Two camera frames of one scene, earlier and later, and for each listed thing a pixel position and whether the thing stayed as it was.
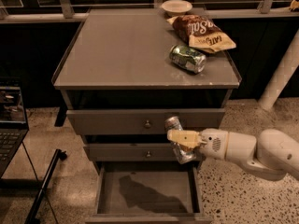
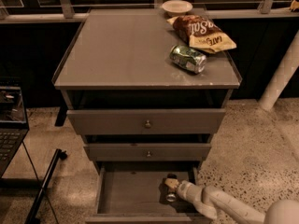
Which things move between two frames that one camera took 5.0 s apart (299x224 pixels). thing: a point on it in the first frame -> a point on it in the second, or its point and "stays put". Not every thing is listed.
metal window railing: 64,10 stays put
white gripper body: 214,144 -> 183,189
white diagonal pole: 282,77 stays put
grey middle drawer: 131,152 stays put
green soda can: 188,58 stays put
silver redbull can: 182,155 -> 171,194
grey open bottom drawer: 149,192 stays put
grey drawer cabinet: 119,86 stays put
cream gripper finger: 187,138 -> 174,183
